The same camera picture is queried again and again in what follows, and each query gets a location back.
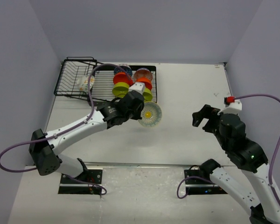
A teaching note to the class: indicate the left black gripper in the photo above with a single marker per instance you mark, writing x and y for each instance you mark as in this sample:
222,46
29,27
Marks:
138,116

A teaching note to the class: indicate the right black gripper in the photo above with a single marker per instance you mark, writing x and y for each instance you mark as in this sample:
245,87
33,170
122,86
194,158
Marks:
207,112

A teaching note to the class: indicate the green bowl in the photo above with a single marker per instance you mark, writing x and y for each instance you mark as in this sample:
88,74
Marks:
120,89
147,94

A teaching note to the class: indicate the yellow teal patterned bowl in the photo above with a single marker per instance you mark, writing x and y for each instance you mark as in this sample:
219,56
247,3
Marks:
151,114

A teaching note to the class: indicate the white floral bowl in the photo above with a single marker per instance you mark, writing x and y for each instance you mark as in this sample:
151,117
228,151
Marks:
82,83

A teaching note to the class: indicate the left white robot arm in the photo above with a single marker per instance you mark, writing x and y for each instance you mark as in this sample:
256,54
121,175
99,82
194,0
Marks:
46,149

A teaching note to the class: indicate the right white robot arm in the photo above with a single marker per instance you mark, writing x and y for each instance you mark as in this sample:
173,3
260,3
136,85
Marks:
248,156

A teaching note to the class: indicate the right orange bowl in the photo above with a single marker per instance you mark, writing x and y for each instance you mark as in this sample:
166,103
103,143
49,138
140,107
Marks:
146,81

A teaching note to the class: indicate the orange bowl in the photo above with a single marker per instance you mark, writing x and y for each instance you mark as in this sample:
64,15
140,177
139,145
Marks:
146,81
122,77

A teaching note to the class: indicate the left orange bowl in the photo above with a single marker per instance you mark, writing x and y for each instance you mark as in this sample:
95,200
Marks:
122,77

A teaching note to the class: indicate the red patterned bowl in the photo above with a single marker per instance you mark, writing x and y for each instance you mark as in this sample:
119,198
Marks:
143,72

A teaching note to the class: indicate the blue patterned bowl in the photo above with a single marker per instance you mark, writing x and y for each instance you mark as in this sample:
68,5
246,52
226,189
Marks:
123,67

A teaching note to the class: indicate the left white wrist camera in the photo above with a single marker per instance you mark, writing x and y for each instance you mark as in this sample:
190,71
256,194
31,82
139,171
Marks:
138,87

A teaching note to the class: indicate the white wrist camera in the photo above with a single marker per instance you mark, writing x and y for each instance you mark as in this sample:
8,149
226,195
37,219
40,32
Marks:
232,106
138,87

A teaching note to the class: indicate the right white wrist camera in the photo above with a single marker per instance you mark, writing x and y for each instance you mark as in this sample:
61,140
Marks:
232,106

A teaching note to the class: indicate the black wire dish rack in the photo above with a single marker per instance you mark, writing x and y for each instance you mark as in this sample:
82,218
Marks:
74,68

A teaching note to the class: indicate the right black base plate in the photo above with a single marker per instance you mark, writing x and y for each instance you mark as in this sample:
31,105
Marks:
200,187

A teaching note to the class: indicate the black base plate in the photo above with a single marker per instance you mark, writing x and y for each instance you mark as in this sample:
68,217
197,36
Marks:
200,187
87,184

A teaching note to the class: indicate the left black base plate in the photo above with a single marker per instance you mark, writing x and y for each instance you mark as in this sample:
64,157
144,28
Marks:
87,184

